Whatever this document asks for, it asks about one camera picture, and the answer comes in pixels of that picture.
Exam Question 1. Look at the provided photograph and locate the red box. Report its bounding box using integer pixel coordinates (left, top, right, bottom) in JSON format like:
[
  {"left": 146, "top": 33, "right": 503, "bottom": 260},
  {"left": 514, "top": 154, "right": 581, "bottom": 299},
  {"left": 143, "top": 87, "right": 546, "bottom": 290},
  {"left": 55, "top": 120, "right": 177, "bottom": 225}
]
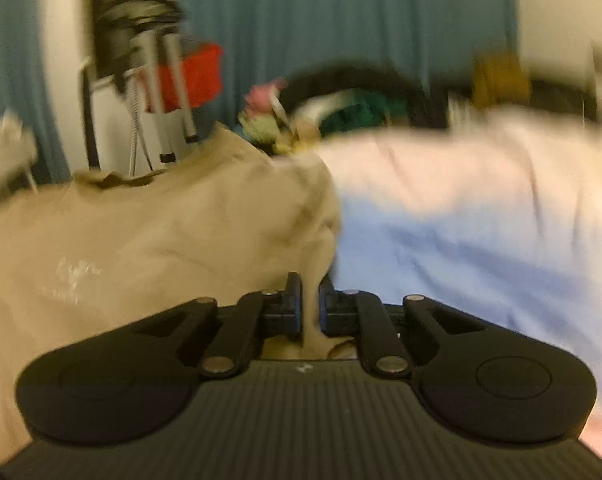
[{"left": 138, "top": 42, "right": 224, "bottom": 113}]

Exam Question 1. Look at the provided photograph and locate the silver tripod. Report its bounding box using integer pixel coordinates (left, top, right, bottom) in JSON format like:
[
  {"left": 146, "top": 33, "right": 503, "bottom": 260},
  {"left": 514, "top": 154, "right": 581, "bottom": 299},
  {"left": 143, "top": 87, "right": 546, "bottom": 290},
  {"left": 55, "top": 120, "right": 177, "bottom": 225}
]
[{"left": 83, "top": 0, "right": 202, "bottom": 176}]

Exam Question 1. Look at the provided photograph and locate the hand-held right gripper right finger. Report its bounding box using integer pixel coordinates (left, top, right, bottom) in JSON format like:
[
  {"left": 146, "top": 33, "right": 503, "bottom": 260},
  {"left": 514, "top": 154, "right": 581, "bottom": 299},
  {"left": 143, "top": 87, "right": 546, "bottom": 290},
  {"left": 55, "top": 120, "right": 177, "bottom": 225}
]
[{"left": 318, "top": 276, "right": 488, "bottom": 379}]

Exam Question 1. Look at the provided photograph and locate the pink cloth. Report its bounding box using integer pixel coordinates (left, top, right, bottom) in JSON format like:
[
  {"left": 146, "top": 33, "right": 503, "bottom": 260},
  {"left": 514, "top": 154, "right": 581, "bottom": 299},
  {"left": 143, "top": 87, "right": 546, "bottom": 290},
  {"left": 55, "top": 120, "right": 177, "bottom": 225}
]
[{"left": 245, "top": 80, "right": 287, "bottom": 113}]

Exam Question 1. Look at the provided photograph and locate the green cloth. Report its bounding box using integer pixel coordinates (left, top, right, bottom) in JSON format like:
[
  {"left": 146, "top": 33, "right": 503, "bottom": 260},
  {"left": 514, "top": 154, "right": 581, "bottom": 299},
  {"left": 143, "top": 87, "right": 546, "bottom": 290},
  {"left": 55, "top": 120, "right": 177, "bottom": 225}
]
[{"left": 321, "top": 90, "right": 412, "bottom": 138}]

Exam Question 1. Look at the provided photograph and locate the mustard yellow cloth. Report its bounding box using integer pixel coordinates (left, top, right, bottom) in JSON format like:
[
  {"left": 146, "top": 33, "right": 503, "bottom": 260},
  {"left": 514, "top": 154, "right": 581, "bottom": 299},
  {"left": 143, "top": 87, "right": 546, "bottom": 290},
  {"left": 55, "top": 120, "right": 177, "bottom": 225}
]
[{"left": 471, "top": 52, "right": 532, "bottom": 108}]

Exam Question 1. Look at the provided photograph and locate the pale blue bed sheet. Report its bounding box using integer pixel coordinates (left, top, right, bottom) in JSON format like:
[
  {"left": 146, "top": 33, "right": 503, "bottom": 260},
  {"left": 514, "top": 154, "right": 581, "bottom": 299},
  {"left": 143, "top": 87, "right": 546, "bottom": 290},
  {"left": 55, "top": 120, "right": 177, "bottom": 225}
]
[{"left": 276, "top": 110, "right": 602, "bottom": 463}]

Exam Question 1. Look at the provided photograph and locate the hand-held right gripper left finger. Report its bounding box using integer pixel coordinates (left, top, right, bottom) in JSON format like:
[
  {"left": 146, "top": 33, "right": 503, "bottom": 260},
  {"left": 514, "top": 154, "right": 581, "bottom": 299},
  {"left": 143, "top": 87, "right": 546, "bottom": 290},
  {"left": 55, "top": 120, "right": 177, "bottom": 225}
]
[{"left": 131, "top": 272, "right": 303, "bottom": 379}]

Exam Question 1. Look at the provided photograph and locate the black laundry basket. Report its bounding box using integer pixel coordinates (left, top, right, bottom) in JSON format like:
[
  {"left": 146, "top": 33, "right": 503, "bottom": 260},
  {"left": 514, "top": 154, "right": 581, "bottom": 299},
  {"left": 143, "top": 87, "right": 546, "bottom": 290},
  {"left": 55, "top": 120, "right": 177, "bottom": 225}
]
[{"left": 281, "top": 57, "right": 449, "bottom": 131}]

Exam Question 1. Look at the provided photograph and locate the beige shirt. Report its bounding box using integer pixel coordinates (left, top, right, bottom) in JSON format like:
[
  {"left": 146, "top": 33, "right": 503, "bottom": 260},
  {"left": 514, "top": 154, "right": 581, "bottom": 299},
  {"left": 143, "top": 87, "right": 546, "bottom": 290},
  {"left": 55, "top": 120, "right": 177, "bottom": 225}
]
[{"left": 0, "top": 122, "right": 343, "bottom": 467}]

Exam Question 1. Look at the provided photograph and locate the blue curtain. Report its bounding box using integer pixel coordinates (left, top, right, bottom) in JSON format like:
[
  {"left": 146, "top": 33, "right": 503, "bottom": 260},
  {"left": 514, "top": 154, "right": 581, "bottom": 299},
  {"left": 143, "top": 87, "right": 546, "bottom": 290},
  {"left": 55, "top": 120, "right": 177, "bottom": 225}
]
[{"left": 0, "top": 0, "right": 519, "bottom": 186}]

